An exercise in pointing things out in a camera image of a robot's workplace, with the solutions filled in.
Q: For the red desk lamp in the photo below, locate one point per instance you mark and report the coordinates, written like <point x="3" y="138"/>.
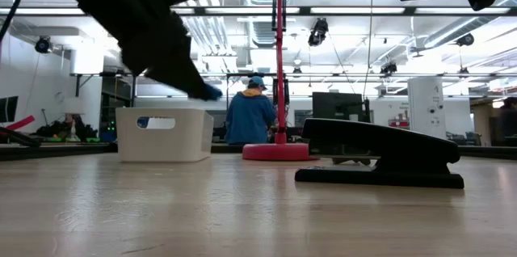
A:
<point x="278" y="152"/>

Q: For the black ceiling-mounted camera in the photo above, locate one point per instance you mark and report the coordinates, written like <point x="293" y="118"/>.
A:
<point x="388" y="68"/>
<point x="465" y="39"/>
<point x="42" y="45"/>
<point x="319" y="32"/>

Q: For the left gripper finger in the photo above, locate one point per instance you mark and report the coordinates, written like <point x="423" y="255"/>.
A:
<point x="182" y="77"/>

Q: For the pink foam tube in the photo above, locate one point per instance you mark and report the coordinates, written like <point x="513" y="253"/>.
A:
<point x="22" y="123"/>

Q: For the large black stapler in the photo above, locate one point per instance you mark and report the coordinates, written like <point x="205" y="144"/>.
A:
<point x="383" y="144"/>

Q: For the black aluminium table frame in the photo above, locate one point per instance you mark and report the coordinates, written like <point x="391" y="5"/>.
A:
<point x="60" y="150"/>

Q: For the person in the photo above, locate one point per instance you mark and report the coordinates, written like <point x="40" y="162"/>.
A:
<point x="509" y="121"/>
<point x="250" y="119"/>

